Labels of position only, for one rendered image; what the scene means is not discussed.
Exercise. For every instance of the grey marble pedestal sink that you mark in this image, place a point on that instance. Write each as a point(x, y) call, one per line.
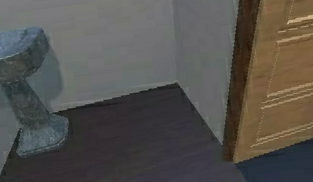
point(9, 61)

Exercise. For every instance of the light wooden room door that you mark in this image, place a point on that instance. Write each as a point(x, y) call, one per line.
point(291, 61)

